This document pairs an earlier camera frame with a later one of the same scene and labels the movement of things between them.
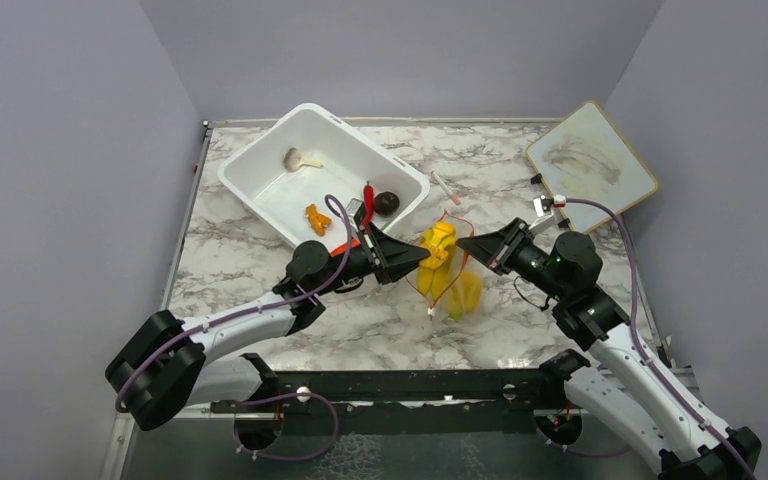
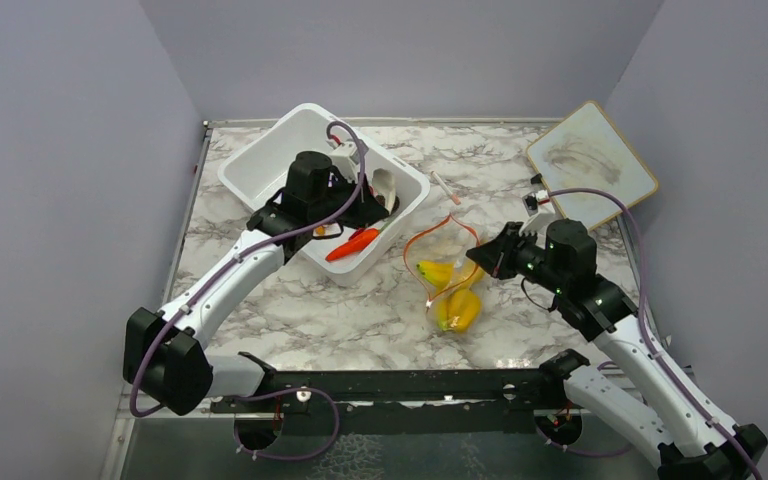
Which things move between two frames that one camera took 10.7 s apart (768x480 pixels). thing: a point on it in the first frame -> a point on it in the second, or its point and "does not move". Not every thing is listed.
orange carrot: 341,250 does not move
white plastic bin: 284,176 does not move
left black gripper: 401,259 -> 367,210
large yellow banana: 438,240 -> 458,310
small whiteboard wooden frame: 586,157 does not move
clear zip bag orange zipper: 446,260 does not move
